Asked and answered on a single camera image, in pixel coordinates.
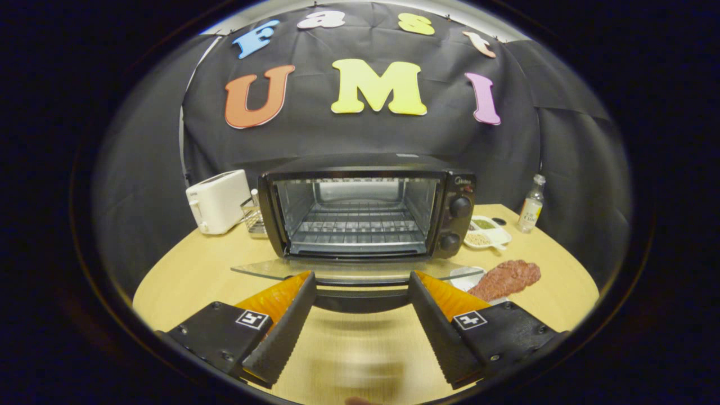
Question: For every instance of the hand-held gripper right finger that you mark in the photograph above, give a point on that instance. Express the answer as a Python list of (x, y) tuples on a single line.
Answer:
[(441, 332)]

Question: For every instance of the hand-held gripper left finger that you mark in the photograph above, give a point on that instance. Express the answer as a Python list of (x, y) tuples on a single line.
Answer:
[(287, 332)]

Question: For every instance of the red raw meat steak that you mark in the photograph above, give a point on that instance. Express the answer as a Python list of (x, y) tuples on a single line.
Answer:
[(506, 278)]

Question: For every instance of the black toaster oven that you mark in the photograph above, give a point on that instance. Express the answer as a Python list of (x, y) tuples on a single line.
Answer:
[(458, 188)]

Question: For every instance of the white bread toaster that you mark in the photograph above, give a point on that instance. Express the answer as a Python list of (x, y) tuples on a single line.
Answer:
[(219, 202)]

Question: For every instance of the white rectangular plastic tray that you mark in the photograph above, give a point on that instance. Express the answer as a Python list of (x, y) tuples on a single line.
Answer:
[(461, 278)]

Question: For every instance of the white divided seasoning dish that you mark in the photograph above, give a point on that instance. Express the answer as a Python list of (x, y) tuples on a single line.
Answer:
[(495, 236)]

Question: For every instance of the clear glass bottle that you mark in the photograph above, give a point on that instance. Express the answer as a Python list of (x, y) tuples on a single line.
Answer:
[(530, 211)]

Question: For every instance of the black backdrop cloth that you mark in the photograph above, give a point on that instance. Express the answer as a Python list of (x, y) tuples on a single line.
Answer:
[(349, 138)]

